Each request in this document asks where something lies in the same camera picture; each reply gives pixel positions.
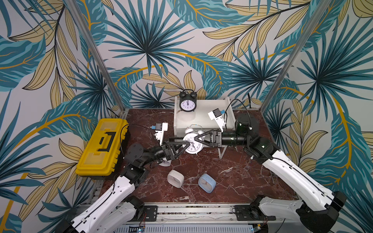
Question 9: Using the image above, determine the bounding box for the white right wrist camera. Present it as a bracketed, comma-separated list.
[208, 108, 226, 132]

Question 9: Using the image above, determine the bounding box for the white twin-bell alarm clock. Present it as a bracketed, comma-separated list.
[159, 158, 172, 167]

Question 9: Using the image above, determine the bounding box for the white square alarm clock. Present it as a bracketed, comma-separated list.
[167, 170, 185, 188]

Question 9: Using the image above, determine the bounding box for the aluminium corner post right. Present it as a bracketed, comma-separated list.
[260, 0, 331, 113]

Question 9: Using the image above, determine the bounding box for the aluminium corner post left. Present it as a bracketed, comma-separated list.
[65, 0, 125, 112]

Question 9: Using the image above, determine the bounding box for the aluminium corner post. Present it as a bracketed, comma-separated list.
[65, 0, 125, 112]
[260, 0, 331, 113]

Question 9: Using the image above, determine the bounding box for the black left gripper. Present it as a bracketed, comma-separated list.
[141, 136, 190, 167]

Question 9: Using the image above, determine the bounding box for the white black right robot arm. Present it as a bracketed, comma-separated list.
[193, 113, 347, 233]

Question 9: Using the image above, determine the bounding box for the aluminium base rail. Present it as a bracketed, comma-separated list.
[68, 202, 324, 233]

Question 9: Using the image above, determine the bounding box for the light blue square clock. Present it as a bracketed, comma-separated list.
[198, 173, 216, 193]

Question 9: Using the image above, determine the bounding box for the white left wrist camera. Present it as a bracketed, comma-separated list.
[151, 122, 169, 146]

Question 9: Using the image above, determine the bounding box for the yellow black toolbox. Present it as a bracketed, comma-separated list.
[76, 118, 128, 177]

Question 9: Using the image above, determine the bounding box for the black twin-bell alarm clock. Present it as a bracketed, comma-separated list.
[179, 89, 198, 112]

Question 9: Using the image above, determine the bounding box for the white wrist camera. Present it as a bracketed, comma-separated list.
[208, 108, 226, 132]
[151, 122, 169, 146]

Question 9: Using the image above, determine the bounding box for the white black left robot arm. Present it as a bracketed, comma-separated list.
[55, 141, 190, 233]

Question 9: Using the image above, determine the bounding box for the white two-tier shelf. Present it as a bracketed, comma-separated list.
[173, 97, 238, 160]

